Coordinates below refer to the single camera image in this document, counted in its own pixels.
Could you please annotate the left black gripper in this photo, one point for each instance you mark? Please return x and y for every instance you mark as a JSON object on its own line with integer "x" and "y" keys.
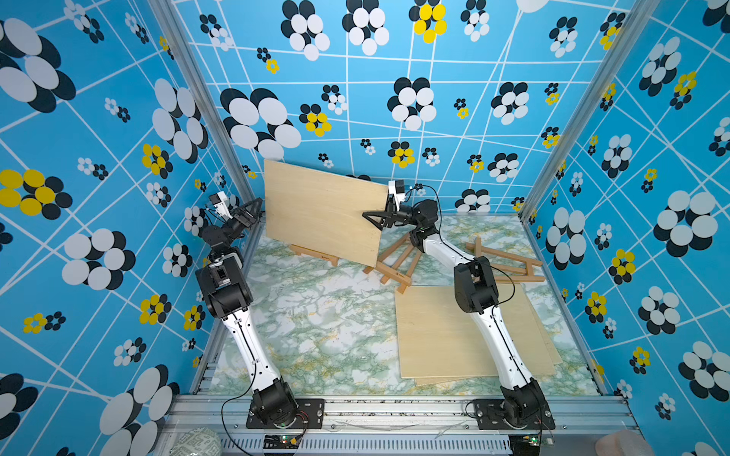
{"x": 240, "y": 218}

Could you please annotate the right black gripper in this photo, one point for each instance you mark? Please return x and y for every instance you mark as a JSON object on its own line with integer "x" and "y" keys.
{"x": 391, "y": 219}

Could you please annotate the wooden easel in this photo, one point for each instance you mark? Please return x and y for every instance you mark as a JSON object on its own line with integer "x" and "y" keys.
{"x": 302, "y": 251}
{"x": 520, "y": 269}
{"x": 397, "y": 263}

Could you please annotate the plywood board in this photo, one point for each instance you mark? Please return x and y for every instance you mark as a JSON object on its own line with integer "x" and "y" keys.
{"x": 437, "y": 341}
{"x": 322, "y": 211}

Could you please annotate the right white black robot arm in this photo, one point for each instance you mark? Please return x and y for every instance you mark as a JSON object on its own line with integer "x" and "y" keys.
{"x": 476, "y": 293}

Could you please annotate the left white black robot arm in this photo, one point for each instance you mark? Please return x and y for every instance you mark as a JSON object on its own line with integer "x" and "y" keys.
{"x": 228, "y": 298}

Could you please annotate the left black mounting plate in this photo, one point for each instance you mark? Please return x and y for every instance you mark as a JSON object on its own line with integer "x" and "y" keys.
{"x": 309, "y": 415}

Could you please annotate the black mounting plate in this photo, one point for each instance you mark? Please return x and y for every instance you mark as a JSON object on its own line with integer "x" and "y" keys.
{"x": 309, "y": 415}
{"x": 491, "y": 416}

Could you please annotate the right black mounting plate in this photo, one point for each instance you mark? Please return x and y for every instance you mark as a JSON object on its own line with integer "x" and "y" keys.
{"x": 491, "y": 416}

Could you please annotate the pink round object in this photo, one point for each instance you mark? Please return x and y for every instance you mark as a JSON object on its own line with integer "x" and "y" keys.
{"x": 620, "y": 443}

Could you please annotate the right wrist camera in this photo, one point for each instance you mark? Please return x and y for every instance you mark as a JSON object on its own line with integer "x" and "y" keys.
{"x": 397, "y": 194}

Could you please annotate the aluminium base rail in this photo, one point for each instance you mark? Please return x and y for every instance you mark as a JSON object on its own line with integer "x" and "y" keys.
{"x": 405, "y": 425}

